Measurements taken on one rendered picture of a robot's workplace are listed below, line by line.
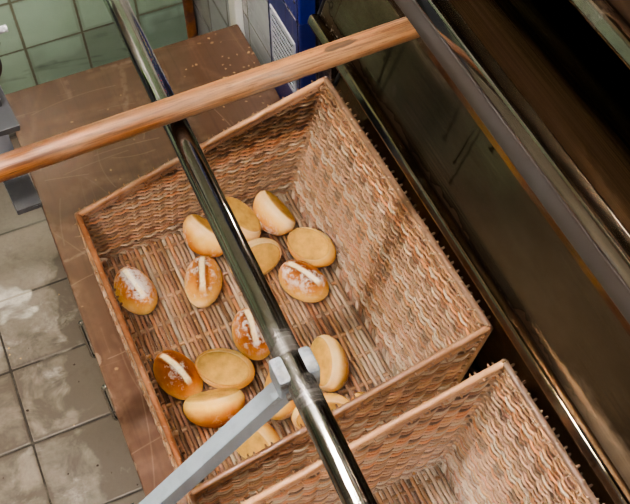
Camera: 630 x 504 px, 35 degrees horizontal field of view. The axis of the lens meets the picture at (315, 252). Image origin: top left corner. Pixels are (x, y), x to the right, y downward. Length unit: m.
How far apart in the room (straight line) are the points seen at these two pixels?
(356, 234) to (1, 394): 1.06
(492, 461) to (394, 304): 0.31
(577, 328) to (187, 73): 1.14
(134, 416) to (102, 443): 0.64
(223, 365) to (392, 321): 0.28
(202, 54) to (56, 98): 0.32
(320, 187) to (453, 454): 0.53
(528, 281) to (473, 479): 0.37
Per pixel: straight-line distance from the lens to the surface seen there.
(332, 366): 1.60
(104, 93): 2.10
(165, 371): 1.63
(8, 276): 2.59
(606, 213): 0.82
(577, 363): 1.26
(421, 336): 1.57
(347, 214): 1.69
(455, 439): 1.55
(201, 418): 1.58
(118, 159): 1.98
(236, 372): 1.61
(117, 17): 1.36
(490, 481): 1.50
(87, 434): 2.32
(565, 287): 1.25
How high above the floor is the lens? 2.06
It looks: 55 degrees down
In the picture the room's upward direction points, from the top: 1 degrees counter-clockwise
